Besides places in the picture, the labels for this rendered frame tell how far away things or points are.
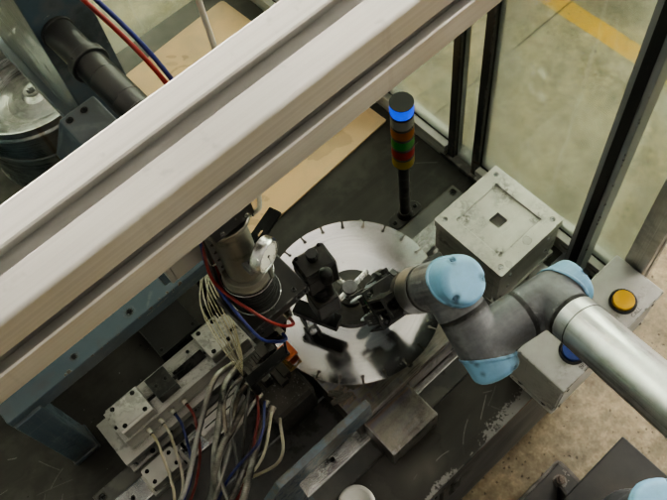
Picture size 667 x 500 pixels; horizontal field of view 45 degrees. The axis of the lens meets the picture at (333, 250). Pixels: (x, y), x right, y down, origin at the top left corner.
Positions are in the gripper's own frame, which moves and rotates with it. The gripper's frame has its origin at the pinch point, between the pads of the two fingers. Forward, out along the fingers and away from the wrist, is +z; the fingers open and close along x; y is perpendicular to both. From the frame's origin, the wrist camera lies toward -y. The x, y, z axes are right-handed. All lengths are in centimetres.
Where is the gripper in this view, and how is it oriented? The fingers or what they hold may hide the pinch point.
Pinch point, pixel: (371, 298)
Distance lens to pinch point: 143.8
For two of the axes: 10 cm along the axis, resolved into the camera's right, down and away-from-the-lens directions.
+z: -3.7, 1.6, 9.2
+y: -7.8, 4.9, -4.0
